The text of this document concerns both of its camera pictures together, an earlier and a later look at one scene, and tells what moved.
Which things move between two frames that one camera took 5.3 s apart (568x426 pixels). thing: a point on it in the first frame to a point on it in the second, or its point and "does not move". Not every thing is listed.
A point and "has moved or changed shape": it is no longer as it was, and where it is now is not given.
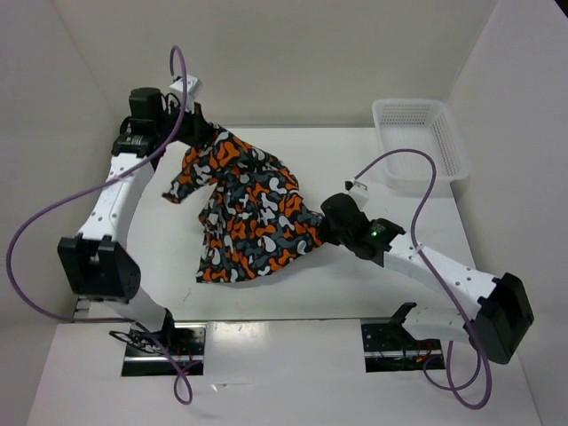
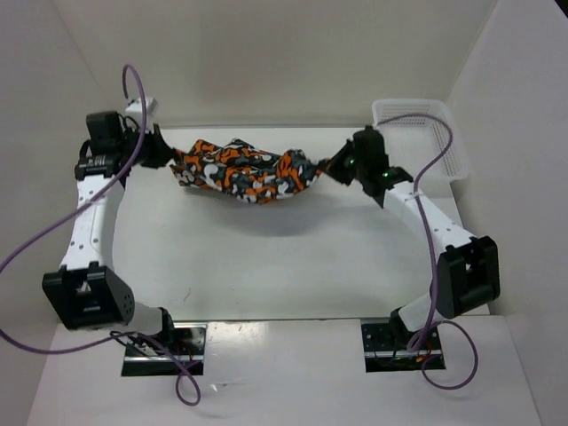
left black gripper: x=201 y=130 to x=161 y=152
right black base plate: x=390 y=347 does not move
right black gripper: x=324 y=232 to x=334 y=166
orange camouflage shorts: x=255 y=216 has moved or changed shape
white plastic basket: x=424 y=124 does not move
